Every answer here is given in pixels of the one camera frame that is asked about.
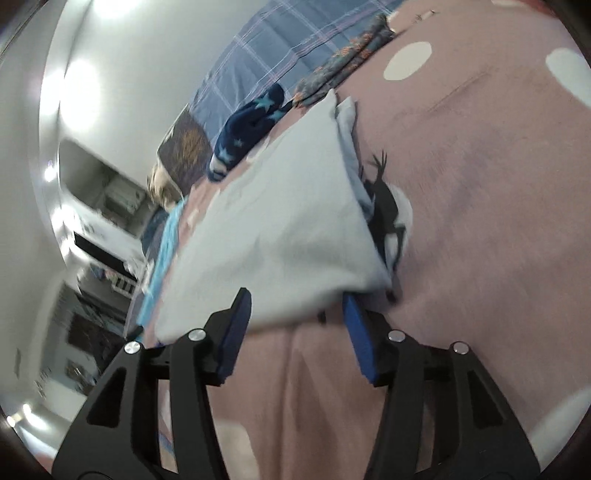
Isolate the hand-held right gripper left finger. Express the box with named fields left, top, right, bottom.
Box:
left=51, top=287, right=253, bottom=480

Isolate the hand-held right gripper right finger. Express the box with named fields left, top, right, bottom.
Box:
left=342, top=294, right=541, bottom=480

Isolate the white long-sleeve shirt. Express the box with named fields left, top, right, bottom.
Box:
left=154, top=89, right=394, bottom=345

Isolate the beige clothes pile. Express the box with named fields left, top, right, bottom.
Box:
left=147, top=165, right=186, bottom=206

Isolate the pink polka dot bed cover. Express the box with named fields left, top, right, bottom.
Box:
left=139, top=0, right=591, bottom=480

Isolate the dark tree-print pillow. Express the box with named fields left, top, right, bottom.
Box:
left=157, top=104, right=216, bottom=195

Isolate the navy star-print garment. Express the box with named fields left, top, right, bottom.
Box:
left=206, top=83, right=294, bottom=182

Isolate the grey floral garment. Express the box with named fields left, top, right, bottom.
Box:
left=293, top=14, right=396, bottom=105

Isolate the blue plaid pillow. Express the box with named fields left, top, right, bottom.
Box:
left=191, top=0, right=402, bottom=154

